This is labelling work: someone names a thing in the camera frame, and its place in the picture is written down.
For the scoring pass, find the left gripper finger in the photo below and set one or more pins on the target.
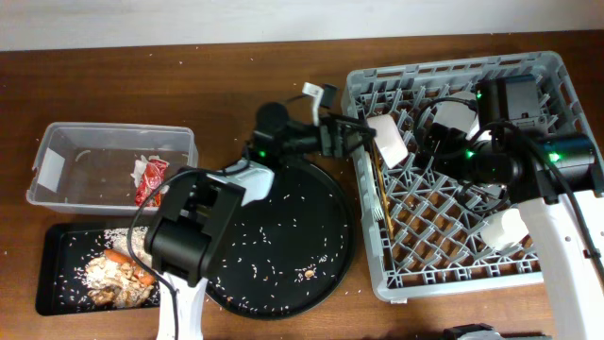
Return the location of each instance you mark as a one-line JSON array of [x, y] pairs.
[[363, 144], [356, 125]]

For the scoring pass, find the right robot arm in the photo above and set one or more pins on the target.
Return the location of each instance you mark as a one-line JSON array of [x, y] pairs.
[[555, 180]]

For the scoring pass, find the red snack wrapper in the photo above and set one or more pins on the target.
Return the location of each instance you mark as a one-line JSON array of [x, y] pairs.
[[153, 177]]

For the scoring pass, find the white plastic fork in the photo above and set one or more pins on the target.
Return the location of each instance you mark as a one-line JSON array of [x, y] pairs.
[[377, 211]]

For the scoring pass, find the white paper cup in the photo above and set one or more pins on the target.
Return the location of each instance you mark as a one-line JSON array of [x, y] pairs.
[[503, 229]]

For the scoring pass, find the wooden chopstick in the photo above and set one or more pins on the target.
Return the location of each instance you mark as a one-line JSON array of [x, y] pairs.
[[382, 192]]

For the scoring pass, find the pile of food scraps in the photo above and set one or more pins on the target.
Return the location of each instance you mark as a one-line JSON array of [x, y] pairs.
[[112, 284]]

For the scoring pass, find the pink bowl with food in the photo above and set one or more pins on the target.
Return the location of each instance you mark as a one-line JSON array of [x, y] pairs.
[[389, 142]]

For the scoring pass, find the round black serving tray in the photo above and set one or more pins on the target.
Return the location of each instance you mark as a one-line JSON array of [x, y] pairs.
[[304, 223]]

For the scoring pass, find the orange carrot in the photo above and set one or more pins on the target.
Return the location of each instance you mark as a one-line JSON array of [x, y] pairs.
[[141, 275]]

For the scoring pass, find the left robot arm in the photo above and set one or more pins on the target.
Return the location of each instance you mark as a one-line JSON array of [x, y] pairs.
[[187, 236]]

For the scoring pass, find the black rectangular tray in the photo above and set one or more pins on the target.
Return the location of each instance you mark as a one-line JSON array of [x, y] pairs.
[[67, 249]]

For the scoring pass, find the grey plastic dishwasher rack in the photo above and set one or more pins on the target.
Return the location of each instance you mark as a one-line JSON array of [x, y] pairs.
[[437, 249]]

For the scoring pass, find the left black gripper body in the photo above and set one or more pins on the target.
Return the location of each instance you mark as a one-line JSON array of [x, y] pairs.
[[327, 138]]

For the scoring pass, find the white tissue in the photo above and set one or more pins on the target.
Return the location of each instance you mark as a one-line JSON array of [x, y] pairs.
[[140, 167]]

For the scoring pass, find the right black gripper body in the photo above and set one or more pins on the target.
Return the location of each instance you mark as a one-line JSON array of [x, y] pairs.
[[457, 156]]

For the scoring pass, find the clear plastic bin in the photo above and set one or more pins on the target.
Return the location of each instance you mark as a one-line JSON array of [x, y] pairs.
[[86, 168]]

